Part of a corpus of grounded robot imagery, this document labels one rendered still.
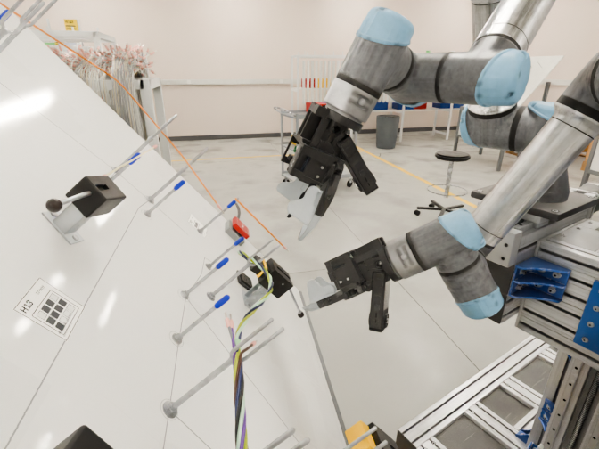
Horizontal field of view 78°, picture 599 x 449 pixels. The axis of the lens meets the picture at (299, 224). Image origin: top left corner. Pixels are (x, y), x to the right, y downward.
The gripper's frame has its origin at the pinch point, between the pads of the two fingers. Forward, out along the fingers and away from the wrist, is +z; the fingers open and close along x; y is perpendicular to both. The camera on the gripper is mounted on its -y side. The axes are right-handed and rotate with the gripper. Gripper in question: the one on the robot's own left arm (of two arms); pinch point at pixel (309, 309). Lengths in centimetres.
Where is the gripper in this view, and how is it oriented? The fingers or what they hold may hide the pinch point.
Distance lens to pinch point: 78.4
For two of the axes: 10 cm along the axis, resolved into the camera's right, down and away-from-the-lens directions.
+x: -4.4, 0.2, -9.0
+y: -4.0, -9.0, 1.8
